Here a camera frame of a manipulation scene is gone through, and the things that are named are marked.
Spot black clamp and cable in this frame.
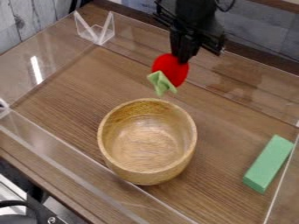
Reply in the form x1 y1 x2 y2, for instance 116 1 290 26
0 193 68 224

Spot green foam block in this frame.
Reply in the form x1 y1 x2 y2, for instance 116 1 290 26
243 135 295 193

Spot wooden bowl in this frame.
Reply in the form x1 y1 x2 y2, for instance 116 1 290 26
98 98 198 186

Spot clear acrylic enclosure wall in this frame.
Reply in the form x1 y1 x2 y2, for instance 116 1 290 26
0 14 299 224

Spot clear acrylic corner bracket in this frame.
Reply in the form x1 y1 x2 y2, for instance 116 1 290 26
74 10 116 46

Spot red plush fruit green leaf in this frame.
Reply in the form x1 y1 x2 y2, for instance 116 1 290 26
147 53 190 97

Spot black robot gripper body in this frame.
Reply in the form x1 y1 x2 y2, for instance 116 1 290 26
154 0 226 55

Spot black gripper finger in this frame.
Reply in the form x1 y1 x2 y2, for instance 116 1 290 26
170 25 191 64
187 36 202 60

